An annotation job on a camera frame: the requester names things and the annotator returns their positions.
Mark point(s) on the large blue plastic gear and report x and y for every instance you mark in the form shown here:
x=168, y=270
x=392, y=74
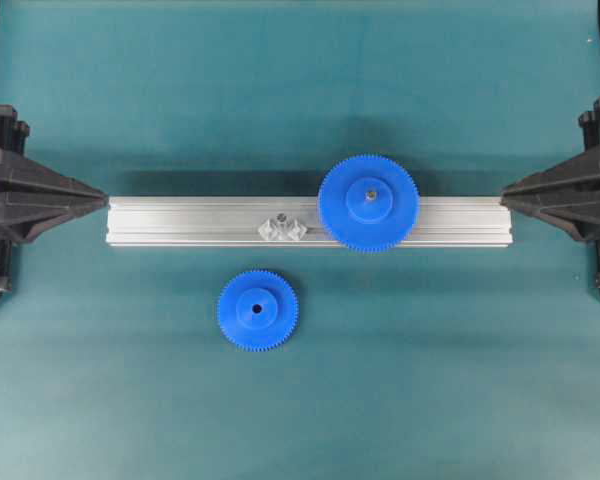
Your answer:
x=362, y=225

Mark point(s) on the small blue plastic gear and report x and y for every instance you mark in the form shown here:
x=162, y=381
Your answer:
x=257, y=310

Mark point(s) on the silver aluminium extrusion rail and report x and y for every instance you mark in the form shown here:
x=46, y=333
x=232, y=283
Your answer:
x=233, y=222

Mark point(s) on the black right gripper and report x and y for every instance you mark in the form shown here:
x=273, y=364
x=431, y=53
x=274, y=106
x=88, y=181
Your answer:
x=574, y=180

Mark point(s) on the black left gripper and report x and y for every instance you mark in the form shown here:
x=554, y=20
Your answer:
x=24, y=224

